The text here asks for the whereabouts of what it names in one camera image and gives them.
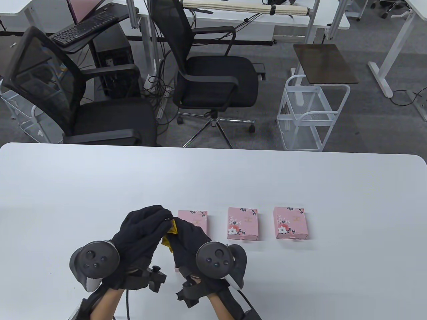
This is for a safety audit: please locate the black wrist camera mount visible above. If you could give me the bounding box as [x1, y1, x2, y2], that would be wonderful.
[124, 262, 167, 293]
[176, 278, 216, 309]

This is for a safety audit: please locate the yellow cloth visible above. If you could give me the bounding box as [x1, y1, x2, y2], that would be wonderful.
[162, 218, 179, 254]

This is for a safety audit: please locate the person's right hand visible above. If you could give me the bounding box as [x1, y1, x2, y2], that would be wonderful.
[168, 217, 234, 294]

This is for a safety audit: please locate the black computer tower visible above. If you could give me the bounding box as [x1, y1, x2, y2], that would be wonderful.
[93, 23, 140, 99]

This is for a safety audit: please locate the black floor cable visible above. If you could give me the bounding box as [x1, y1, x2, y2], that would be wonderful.
[390, 85, 427, 107]

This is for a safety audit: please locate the black keyboard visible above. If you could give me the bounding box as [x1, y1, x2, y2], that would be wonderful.
[50, 13, 119, 46]

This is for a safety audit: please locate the black office chair base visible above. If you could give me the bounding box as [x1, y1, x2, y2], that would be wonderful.
[370, 0, 407, 19]

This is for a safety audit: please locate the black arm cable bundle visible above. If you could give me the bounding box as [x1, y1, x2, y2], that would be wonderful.
[68, 287, 108, 320]

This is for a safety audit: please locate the dark wooden side table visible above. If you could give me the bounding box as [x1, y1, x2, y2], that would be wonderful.
[290, 44, 359, 104]

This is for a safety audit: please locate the white wire trolley cart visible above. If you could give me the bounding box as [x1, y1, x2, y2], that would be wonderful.
[0, 78, 55, 144]
[276, 75, 351, 152]

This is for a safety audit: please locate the black mesh office chair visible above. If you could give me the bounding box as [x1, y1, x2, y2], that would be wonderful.
[149, 0, 266, 149]
[1, 26, 163, 147]

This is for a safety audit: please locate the rolled beige mat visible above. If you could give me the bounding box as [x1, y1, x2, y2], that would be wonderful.
[183, 0, 311, 17]

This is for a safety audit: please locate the person's right forearm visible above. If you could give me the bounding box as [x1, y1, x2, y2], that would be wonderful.
[207, 292, 236, 320]

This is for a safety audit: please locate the pink screen laptop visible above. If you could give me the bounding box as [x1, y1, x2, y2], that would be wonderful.
[66, 0, 107, 24]

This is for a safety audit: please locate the tangle of black cables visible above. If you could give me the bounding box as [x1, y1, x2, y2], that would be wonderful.
[143, 40, 177, 134]

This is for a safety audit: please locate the person's left hand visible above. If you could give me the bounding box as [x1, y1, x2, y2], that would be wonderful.
[102, 205, 174, 290]

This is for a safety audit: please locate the pink floral gift box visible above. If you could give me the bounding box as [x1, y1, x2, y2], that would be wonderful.
[178, 210, 208, 240]
[228, 207, 259, 240]

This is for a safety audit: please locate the white desk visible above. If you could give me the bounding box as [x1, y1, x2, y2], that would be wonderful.
[367, 0, 427, 122]
[0, 0, 72, 34]

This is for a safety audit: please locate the person's left forearm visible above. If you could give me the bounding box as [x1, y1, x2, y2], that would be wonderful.
[90, 287, 124, 320]

